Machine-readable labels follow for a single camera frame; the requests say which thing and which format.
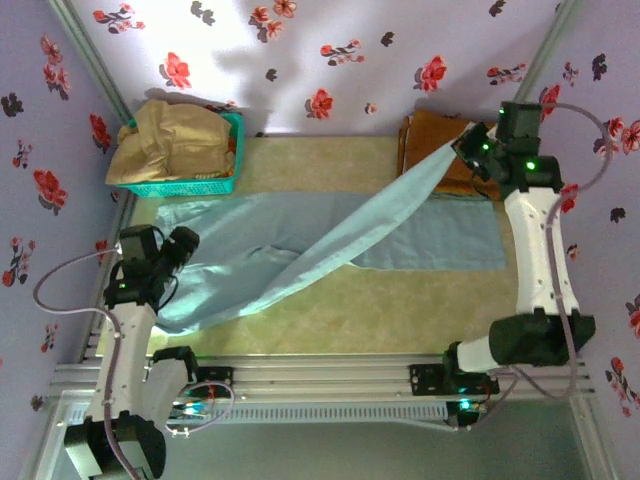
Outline light blue trousers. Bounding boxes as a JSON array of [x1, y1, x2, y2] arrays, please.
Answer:
[[149, 144, 509, 336]]

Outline brown folded trousers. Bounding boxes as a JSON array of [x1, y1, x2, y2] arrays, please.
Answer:
[[397, 109, 504, 201]]

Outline beige trousers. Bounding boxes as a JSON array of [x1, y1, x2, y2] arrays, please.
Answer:
[[104, 99, 236, 185]]

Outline teal plastic basket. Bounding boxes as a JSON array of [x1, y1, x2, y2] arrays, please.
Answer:
[[113, 107, 246, 197]]

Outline small circuit board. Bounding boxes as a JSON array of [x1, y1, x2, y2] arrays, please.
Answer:
[[455, 397, 490, 416], [169, 398, 214, 420]]

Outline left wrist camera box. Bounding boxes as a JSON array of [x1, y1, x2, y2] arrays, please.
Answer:
[[118, 224, 157, 262]]

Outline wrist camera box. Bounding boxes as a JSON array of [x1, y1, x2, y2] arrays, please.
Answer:
[[498, 101, 544, 140], [118, 224, 157, 262]]

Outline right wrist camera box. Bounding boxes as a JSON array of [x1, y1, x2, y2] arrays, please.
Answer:
[[498, 101, 544, 140]]

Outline grey right arm cable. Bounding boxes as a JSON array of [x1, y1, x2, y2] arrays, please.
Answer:
[[467, 102, 615, 431]]

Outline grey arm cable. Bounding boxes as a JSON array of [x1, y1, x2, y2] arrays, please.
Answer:
[[467, 102, 615, 431], [32, 248, 236, 480]]

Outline grey left arm cable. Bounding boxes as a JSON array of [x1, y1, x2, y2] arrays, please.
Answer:
[[32, 248, 236, 480]]

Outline aluminium corner post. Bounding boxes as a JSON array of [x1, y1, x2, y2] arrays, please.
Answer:
[[502, 0, 584, 126], [47, 0, 134, 126]]

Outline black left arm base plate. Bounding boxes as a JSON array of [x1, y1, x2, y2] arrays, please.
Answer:
[[195, 367, 235, 399]]

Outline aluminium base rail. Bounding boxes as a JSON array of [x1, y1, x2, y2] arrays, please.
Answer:
[[49, 354, 596, 401]]

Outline grey slotted cable duct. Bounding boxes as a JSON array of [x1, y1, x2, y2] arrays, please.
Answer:
[[64, 403, 449, 426]]

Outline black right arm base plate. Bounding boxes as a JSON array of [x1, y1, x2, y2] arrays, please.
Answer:
[[408, 363, 501, 396]]

